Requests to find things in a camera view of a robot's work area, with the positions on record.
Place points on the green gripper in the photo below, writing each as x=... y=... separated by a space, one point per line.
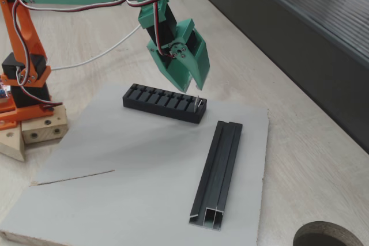
x=184 y=68

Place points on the small metal bracket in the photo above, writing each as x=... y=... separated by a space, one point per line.
x=197 y=105

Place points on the black slotted tray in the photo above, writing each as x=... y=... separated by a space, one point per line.
x=161 y=112

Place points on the grey plywood board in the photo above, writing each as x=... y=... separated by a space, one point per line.
x=129 y=156

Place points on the black aluminium profile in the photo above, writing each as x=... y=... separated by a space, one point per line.
x=219 y=171

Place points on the pale wooden base block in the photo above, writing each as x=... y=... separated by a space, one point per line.
x=43 y=135

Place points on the red controller board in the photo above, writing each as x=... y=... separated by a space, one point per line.
x=1 y=89

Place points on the wooden wedge block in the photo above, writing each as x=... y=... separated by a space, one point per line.
x=11 y=145

